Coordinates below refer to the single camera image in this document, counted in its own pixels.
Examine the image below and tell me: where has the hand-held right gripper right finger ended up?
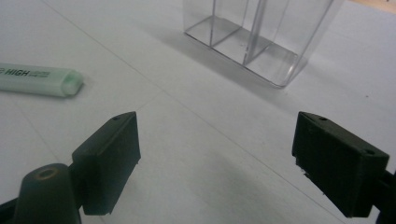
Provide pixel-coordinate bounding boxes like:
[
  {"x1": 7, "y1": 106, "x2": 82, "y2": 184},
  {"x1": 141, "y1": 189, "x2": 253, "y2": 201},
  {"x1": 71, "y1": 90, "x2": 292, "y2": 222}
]
[{"x1": 291, "y1": 111, "x2": 390, "y2": 218}]

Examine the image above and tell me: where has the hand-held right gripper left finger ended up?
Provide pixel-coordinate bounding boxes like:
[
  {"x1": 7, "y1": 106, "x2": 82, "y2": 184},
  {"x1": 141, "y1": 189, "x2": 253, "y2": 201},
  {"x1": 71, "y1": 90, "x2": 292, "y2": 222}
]
[{"x1": 68, "y1": 111, "x2": 142, "y2": 217}]

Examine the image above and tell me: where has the pale green highlighter pen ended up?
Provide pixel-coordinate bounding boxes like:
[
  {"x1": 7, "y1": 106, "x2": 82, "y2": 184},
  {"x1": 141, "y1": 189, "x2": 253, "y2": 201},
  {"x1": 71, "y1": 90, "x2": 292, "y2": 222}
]
[{"x1": 0, "y1": 63, "x2": 85, "y2": 98}]

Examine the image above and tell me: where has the clear plastic divided organizer box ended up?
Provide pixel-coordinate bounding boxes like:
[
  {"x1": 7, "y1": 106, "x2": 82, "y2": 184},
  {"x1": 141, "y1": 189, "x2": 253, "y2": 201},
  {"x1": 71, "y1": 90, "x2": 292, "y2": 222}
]
[{"x1": 182, "y1": 0, "x2": 345, "y2": 89}]

